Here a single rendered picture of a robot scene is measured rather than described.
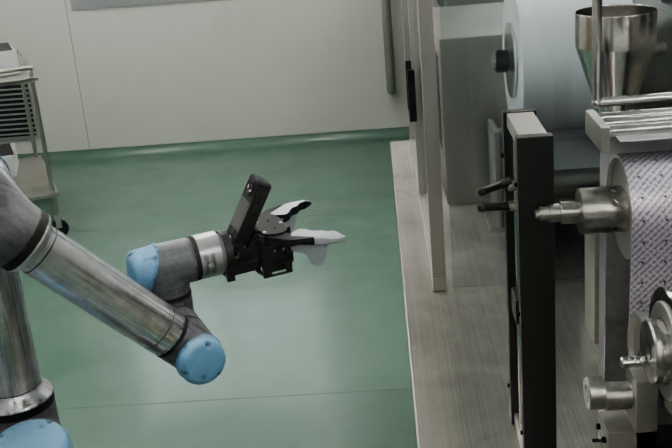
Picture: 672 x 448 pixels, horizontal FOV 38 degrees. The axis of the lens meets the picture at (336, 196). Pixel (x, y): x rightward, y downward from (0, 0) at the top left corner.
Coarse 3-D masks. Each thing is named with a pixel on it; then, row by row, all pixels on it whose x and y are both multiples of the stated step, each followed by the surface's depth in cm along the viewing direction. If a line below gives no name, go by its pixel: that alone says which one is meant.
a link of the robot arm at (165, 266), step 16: (176, 240) 160; (192, 240) 160; (128, 256) 158; (144, 256) 156; (160, 256) 157; (176, 256) 158; (192, 256) 159; (128, 272) 160; (144, 272) 156; (160, 272) 157; (176, 272) 158; (192, 272) 159; (160, 288) 158; (176, 288) 159
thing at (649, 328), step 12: (648, 324) 113; (660, 324) 112; (648, 336) 113; (660, 336) 111; (648, 348) 114; (660, 348) 110; (648, 360) 115; (660, 360) 110; (648, 372) 114; (660, 372) 111
